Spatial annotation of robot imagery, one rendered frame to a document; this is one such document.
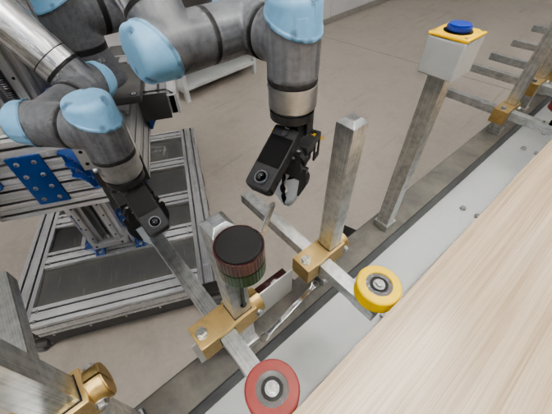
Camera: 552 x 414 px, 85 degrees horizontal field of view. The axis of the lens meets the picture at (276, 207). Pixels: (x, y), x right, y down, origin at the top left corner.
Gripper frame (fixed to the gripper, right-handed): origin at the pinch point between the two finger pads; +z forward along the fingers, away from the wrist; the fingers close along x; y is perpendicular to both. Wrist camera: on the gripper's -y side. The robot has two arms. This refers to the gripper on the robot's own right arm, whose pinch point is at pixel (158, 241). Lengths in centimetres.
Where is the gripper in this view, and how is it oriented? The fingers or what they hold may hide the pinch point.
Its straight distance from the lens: 76.3
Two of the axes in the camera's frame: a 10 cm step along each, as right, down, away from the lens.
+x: -7.6, 4.8, -4.3
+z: 0.1, 6.8, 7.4
